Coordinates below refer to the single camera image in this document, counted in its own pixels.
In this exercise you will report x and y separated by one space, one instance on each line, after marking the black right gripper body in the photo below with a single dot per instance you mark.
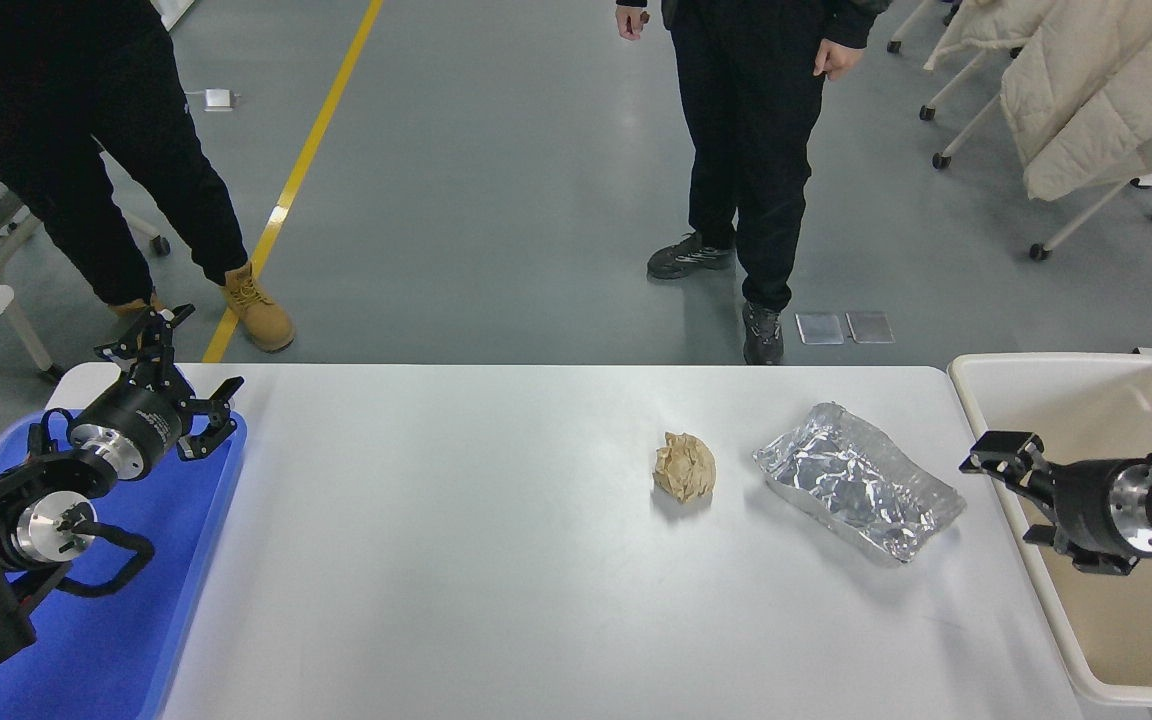
1086 510

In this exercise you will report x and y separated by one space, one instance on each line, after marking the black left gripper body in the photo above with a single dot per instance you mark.
151 420

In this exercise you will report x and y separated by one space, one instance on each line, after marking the silver foil tray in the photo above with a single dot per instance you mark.
856 485

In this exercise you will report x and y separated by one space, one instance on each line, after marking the tan paper ball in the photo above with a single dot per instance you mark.
684 468

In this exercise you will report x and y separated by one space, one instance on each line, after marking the person's left hand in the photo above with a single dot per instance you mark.
836 58

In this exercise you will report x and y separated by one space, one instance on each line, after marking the person's right hand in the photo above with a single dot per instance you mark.
633 22

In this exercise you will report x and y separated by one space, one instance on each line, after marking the large pale plastic bin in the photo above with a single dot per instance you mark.
1096 410

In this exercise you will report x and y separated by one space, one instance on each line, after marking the silver floor plate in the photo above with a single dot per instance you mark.
820 329
870 327

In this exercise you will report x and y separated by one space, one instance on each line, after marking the blue plastic tray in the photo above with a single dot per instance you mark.
136 620

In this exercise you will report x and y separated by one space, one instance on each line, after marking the white power adapter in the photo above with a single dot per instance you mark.
219 99

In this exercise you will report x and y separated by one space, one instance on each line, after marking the person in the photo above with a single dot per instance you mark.
756 120
56 100

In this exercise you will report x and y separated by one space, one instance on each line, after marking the large cream quilted coat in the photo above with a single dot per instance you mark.
1106 90

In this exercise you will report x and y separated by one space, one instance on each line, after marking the small cream quilted coat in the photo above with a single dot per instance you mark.
986 25

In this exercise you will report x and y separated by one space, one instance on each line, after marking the white frame caster chair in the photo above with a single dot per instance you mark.
926 112
1038 251

